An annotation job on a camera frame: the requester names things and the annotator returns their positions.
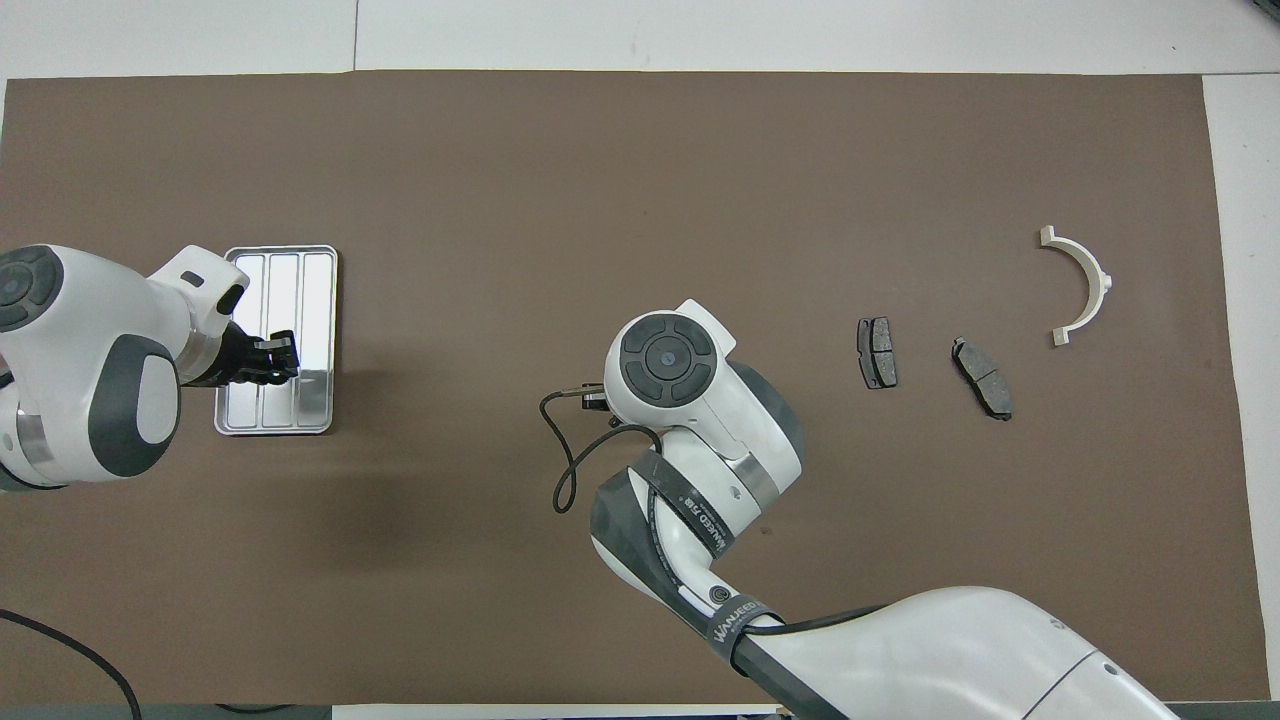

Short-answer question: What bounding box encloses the dark grey long brake pad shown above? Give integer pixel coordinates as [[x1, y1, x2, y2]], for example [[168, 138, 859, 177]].
[[950, 337, 1015, 422]]

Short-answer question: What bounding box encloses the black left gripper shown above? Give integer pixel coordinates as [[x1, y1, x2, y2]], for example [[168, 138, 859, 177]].
[[185, 322, 301, 389]]

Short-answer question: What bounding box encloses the silver metal tray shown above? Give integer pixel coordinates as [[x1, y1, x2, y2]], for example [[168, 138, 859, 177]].
[[213, 244, 339, 437]]

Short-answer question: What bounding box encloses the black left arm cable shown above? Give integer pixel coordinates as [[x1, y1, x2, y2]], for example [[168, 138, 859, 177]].
[[0, 608, 141, 720]]

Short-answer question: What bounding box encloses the white semicircular plastic bracket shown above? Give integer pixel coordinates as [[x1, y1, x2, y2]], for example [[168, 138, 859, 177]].
[[1038, 225, 1113, 348]]

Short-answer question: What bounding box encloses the brown table mat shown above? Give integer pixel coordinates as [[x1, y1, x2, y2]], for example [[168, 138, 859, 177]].
[[0, 70, 1271, 706]]

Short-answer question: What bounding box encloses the dark grey rectangular brake pad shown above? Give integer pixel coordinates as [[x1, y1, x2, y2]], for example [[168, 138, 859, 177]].
[[856, 316, 899, 391]]

